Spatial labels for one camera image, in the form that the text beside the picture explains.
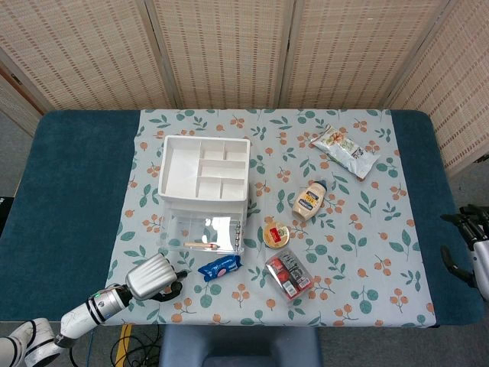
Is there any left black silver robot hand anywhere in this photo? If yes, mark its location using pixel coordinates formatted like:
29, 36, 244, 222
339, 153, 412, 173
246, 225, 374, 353
125, 252, 190, 304

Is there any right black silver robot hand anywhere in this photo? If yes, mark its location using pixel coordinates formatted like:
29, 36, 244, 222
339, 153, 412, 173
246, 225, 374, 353
440, 204, 489, 301

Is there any clear drawer with pencil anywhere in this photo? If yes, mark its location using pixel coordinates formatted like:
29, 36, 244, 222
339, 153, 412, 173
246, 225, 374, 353
157, 208, 245, 256

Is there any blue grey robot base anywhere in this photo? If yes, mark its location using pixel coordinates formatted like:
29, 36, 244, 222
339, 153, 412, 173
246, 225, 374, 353
158, 324, 322, 367

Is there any blue cookie pack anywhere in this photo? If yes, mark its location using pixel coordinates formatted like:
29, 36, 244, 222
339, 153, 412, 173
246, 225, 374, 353
197, 255, 244, 283

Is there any teal felt table cover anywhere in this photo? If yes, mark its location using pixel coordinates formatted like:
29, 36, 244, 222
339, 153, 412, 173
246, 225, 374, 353
0, 109, 473, 326

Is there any round yellow red tin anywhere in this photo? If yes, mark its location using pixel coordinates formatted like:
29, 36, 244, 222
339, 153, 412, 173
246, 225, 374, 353
263, 221, 290, 249

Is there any floral leaf berry tablecloth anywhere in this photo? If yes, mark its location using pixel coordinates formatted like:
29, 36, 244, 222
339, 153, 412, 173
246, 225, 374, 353
98, 109, 437, 328

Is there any clear box of coffee capsules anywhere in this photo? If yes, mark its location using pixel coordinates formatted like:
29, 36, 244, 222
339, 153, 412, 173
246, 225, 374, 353
265, 247, 314, 303

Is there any black floor box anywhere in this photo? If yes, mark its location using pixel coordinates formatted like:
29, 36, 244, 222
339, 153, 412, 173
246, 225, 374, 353
0, 196, 16, 226

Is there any woven bamboo screen panel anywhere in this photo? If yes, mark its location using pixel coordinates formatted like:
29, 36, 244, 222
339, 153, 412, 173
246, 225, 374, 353
387, 0, 489, 177
144, 0, 297, 112
0, 72, 43, 138
0, 0, 171, 115
280, 0, 458, 112

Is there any mayonnaise squeeze bottle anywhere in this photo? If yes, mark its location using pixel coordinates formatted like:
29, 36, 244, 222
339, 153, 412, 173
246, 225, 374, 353
292, 180, 329, 222

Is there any white green snack bag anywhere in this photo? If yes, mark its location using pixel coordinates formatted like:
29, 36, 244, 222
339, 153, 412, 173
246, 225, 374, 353
309, 125, 381, 180

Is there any black floor cable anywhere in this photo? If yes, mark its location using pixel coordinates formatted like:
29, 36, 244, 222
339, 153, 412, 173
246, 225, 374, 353
110, 324, 161, 367

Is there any blue floor cable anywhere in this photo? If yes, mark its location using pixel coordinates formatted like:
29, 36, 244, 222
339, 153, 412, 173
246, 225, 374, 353
86, 330, 96, 367

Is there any white drawer organizer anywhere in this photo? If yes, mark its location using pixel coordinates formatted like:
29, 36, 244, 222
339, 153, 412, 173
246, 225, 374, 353
157, 135, 252, 221

